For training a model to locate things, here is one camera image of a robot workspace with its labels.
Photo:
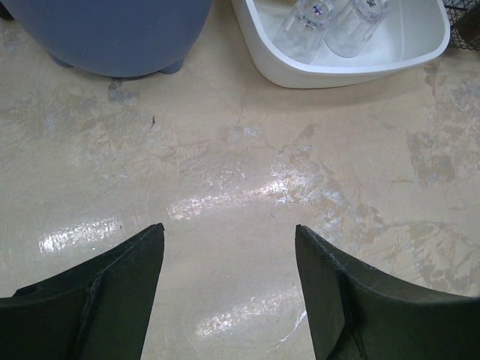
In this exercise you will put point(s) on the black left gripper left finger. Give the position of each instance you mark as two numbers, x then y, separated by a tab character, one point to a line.
99	309

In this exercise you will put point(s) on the blue trash bin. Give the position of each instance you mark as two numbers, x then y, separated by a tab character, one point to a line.
114	38

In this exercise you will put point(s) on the white plastic tub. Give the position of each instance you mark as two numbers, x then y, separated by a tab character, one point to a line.
413	33

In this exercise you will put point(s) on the clear wine glass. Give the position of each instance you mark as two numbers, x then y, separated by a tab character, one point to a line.
355	25
302	32

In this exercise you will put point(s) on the black music stand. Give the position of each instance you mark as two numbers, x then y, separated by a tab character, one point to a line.
5	14

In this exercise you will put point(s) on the black wire basket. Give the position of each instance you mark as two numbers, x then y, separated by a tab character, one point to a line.
463	17

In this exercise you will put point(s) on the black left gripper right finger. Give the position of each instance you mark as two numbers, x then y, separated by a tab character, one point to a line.
356	311

